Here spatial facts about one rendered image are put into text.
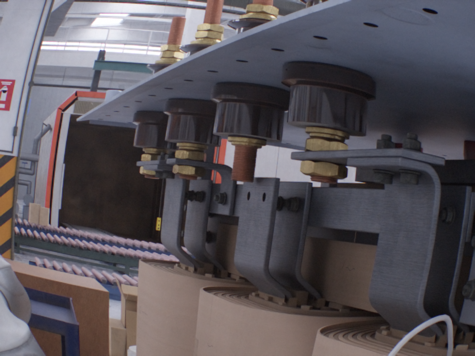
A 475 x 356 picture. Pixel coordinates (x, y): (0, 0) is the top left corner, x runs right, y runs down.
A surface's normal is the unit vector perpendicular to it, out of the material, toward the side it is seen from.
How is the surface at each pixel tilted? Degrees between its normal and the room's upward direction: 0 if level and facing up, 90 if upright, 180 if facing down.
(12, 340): 39
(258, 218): 90
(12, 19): 90
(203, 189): 90
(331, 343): 90
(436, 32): 180
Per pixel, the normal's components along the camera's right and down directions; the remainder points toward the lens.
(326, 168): -0.04, -0.04
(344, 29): -0.12, 0.99
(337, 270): -0.95, -0.12
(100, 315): 0.31, 0.01
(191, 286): -0.50, -0.08
